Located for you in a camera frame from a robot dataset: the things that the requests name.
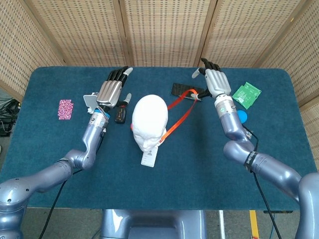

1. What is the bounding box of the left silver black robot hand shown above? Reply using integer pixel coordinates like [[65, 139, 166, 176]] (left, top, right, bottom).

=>
[[96, 66, 134, 109]]

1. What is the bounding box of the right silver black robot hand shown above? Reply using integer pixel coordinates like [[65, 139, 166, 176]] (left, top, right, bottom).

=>
[[190, 57, 233, 99]]

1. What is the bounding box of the orange lanyard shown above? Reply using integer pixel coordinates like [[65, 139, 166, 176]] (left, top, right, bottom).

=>
[[129, 89, 203, 146]]

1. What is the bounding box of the white ID badge holder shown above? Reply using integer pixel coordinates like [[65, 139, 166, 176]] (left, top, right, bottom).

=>
[[141, 145, 160, 167]]

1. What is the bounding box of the white foam mannequin head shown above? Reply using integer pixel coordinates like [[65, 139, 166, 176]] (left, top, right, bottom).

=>
[[131, 94, 168, 152]]

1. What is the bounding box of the white phone stand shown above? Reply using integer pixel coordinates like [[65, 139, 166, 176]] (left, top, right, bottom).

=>
[[83, 92, 100, 115]]

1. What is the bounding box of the black bottle with red cap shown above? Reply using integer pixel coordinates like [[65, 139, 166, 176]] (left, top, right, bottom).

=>
[[114, 102, 129, 124]]

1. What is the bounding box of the green foil packet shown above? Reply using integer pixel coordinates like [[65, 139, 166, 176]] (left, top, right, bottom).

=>
[[231, 81, 262, 110]]

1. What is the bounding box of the black smartphone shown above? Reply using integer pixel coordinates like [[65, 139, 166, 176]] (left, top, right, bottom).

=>
[[170, 82, 205, 102]]

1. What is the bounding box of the blue ball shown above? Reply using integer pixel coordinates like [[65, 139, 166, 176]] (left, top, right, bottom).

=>
[[236, 110, 249, 124]]

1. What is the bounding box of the pink patterned card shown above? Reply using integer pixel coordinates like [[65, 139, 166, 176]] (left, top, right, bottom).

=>
[[57, 99, 74, 120]]

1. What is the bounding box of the woven bamboo folding screen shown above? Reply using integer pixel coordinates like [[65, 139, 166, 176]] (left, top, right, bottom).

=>
[[0, 0, 319, 172]]

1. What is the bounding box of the dark blue felt table cloth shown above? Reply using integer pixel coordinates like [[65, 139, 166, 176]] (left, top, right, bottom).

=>
[[0, 66, 319, 211]]

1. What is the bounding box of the grey-blue robot torso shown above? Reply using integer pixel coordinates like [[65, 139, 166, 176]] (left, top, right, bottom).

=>
[[99, 209, 207, 239]]

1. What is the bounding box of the yellow floor tape strip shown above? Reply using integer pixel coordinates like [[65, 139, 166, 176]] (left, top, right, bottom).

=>
[[249, 210, 260, 239]]

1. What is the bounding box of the black printed velcro strap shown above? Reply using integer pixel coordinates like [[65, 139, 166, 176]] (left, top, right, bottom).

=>
[[243, 150, 259, 172]]

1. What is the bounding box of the black floor cable bundle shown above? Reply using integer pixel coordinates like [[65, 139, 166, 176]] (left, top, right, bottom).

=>
[[0, 98, 22, 136]]

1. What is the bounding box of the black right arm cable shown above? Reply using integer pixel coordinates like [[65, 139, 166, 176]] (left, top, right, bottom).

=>
[[243, 124, 280, 239]]

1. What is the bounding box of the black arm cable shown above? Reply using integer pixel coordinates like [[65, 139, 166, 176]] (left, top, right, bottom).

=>
[[243, 124, 280, 239], [37, 169, 83, 239]]

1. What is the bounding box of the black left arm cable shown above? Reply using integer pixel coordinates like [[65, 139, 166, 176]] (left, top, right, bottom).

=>
[[37, 169, 83, 239]]

